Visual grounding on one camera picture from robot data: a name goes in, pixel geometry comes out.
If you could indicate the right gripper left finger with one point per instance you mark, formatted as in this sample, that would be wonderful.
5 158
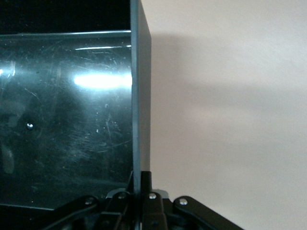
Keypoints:
120 210

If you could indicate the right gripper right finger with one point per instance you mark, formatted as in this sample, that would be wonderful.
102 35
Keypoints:
153 210

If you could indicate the black rectangular tray box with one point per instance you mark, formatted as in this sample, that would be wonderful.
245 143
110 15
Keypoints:
72 107

